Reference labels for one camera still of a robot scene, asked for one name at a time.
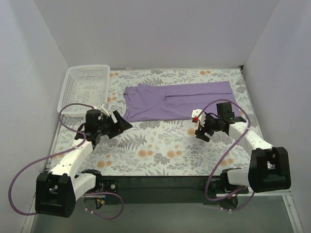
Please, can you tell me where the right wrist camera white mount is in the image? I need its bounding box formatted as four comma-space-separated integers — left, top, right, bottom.
191, 109, 207, 123

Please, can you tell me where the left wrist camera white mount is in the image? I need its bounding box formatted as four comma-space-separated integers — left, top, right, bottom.
93, 103, 112, 119

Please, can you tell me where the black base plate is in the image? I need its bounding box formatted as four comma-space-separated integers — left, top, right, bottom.
101, 176, 239, 209

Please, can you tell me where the aluminium frame rail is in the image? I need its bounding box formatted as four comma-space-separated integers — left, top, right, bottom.
23, 190, 303, 233

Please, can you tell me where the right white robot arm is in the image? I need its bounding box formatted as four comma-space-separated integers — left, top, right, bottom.
191, 102, 291, 193

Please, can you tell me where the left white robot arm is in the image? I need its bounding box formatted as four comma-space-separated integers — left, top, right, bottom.
35, 109, 132, 217

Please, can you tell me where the white plastic basket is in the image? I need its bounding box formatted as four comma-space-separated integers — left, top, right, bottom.
57, 65, 110, 117

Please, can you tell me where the floral table cloth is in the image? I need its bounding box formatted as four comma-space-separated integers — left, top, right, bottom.
48, 69, 274, 177

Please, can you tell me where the purple t shirt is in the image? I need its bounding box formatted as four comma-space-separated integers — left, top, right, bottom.
123, 81, 236, 122

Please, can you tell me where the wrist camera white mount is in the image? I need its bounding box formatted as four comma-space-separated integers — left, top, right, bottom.
93, 103, 112, 119
191, 109, 207, 123

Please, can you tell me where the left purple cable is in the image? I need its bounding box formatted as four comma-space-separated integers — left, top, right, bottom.
8, 103, 124, 220

